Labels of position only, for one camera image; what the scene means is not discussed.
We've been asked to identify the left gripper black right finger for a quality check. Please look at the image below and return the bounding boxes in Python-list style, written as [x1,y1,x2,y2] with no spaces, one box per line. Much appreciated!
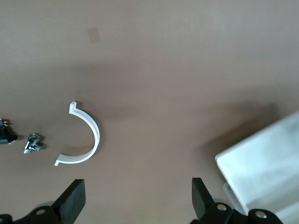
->
[191,177,235,224]

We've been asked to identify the white half-ring clamp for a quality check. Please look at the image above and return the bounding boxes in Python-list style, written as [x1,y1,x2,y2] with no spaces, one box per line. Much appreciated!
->
[54,100,101,167]

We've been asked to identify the translucent tape patch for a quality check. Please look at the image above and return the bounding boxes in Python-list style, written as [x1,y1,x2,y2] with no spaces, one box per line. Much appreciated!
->
[87,27,101,44]

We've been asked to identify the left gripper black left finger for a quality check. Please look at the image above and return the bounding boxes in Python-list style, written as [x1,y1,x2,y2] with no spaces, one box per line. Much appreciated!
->
[14,179,86,224]

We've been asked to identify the white drawer cabinet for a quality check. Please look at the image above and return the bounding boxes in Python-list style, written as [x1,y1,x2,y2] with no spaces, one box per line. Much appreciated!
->
[214,109,299,224]

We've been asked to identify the black switch component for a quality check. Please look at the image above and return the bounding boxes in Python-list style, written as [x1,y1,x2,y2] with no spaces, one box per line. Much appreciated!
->
[0,118,18,147]

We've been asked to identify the small metal black part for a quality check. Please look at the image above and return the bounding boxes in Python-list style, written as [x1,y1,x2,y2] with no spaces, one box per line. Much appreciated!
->
[23,132,45,154]

